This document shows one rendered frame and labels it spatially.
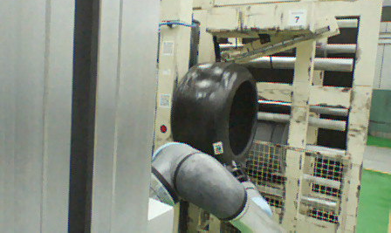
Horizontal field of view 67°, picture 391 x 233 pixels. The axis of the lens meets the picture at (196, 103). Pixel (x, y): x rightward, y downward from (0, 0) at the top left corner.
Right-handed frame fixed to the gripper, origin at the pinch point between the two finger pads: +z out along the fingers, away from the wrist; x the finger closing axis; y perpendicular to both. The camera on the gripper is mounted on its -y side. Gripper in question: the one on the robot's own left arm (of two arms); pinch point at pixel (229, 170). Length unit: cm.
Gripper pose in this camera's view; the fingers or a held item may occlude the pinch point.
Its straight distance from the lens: 124.8
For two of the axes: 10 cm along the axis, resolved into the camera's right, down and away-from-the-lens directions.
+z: -1.7, -2.3, 9.6
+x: -9.5, 2.9, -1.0
